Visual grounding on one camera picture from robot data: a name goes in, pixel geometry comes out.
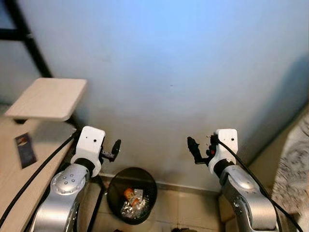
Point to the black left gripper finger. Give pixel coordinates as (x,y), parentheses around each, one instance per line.
(116,147)

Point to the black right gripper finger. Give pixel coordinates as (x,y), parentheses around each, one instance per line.
(195,150)

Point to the dark cover book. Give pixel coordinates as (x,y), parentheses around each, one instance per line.
(25,151)

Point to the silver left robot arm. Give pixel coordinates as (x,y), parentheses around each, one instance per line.
(63,193)

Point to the black round trash bin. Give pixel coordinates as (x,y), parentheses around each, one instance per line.
(145,181)

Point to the orange snack packet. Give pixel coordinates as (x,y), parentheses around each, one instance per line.
(129,195)

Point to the crumpled clear plastic wrapper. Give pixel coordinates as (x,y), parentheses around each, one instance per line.
(134,210)

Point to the light wooden shelf board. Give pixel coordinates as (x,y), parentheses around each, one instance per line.
(46,99)

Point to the grey swirl patterned sheet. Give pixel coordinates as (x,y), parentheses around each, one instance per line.
(292,179)

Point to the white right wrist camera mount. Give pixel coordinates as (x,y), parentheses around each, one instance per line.
(226,145)

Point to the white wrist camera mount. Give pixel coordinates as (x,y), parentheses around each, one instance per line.
(226,145)
(88,147)

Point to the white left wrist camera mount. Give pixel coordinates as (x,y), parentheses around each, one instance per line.
(88,147)

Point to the black metal desk frame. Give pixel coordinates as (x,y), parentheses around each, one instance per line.
(29,41)

